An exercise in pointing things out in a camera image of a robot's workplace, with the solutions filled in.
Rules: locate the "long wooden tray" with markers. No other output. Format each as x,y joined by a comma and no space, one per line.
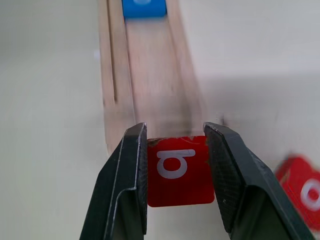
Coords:
155,75

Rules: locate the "blue letter o block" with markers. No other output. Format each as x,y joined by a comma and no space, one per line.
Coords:
143,11

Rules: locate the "red letter o block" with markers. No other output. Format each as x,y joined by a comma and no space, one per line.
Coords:
295,175

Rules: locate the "red letter b block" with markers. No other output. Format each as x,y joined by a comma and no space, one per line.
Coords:
175,192

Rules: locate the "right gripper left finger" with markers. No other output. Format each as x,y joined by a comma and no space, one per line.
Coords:
112,190

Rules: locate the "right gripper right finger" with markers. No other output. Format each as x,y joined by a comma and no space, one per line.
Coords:
245,195

